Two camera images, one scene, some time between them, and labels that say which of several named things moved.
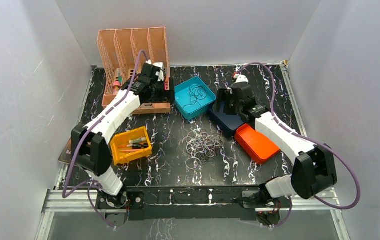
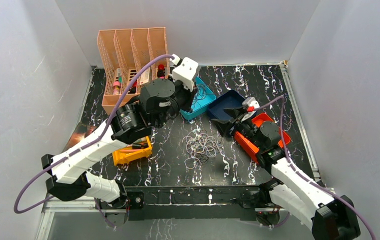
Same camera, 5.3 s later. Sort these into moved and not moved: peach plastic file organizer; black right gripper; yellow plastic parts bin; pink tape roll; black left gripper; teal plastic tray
Moved: black right gripper; black left gripper
Not moved: yellow plastic parts bin; pink tape roll; peach plastic file organizer; teal plastic tray
